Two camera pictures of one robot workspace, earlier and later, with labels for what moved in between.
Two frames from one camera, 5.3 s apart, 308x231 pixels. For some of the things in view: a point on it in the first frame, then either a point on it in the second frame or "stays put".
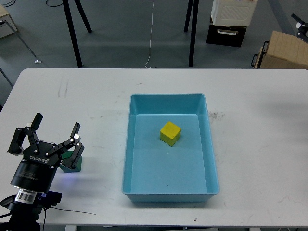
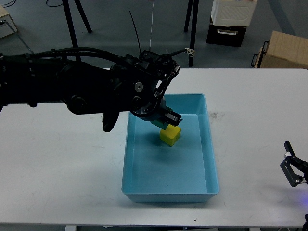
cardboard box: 282,51 stays put
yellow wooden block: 170,133 stays put
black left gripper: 34,173 → 153,108
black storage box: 226,35 stays put
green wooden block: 76,168 → 163,125
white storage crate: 233,12 stays put
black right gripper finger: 302,26 → 294,179
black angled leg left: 83,15 stays put
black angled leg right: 188,15 stays put
